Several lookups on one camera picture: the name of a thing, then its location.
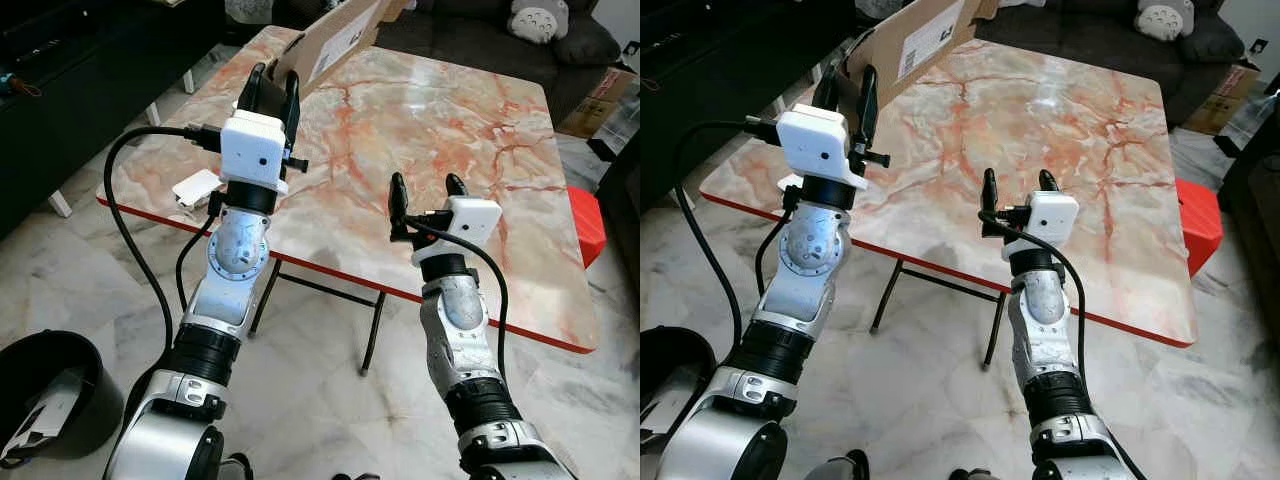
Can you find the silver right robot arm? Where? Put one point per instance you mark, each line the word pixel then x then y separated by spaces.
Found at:
pixel 1045 305
pixel 460 310

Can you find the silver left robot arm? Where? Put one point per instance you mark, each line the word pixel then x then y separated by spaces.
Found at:
pixel 815 250
pixel 235 250

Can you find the white paper trash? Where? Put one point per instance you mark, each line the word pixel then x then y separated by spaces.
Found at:
pixel 787 183
pixel 195 187

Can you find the black rubbish bin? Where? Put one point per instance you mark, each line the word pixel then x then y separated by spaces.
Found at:
pixel 40 350
pixel 690 345

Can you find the flattened carton trash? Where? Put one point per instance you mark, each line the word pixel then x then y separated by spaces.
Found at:
pixel 670 400
pixel 45 415

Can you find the marble pattern folding table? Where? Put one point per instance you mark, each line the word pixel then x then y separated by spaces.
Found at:
pixel 400 130
pixel 1000 110

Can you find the large brown cardboard box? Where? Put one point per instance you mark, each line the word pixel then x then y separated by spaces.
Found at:
pixel 930 40
pixel 340 40

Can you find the red plastic stool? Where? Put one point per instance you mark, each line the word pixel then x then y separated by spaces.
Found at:
pixel 1200 225
pixel 588 225

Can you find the black low TV cabinet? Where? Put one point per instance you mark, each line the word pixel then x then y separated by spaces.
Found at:
pixel 690 100
pixel 60 130

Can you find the small printed cardboard box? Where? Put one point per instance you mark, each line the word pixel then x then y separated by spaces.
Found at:
pixel 598 100
pixel 1225 98

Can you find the grey white plush toy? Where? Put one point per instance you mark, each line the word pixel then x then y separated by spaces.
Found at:
pixel 1165 18
pixel 538 20

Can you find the dark grey sofa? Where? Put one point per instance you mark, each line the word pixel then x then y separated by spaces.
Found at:
pixel 1212 40
pixel 585 45

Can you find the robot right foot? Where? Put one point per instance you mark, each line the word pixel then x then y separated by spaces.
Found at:
pixel 975 475
pixel 355 477

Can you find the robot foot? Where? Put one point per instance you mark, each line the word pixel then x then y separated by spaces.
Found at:
pixel 238 468
pixel 975 475
pixel 355 477
pixel 838 468

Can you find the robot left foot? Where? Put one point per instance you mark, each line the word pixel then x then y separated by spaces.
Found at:
pixel 238 468
pixel 838 468

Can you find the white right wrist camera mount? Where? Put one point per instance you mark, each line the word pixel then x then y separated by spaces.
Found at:
pixel 470 220
pixel 1050 215

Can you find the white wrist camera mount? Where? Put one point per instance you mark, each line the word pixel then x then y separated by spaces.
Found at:
pixel 1050 215
pixel 470 220
pixel 815 140
pixel 250 145

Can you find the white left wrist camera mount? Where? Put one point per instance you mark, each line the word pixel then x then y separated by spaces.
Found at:
pixel 250 145
pixel 815 140

